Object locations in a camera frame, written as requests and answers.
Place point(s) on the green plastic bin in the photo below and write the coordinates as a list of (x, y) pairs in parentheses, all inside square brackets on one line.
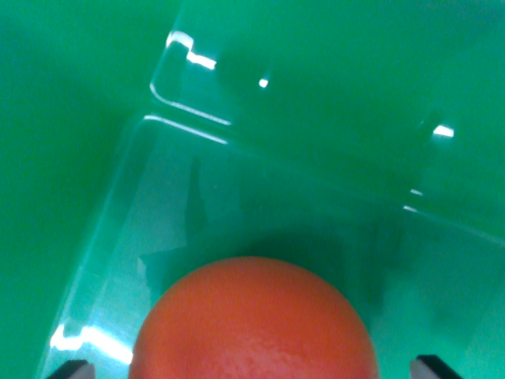
[(276, 118)]

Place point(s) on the orange fruit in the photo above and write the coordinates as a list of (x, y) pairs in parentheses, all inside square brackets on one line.
[(252, 323)]

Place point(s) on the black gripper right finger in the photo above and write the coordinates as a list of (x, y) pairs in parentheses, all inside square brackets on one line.
[(430, 369)]

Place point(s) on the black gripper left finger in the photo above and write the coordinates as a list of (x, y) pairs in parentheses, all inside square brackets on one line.
[(73, 371)]

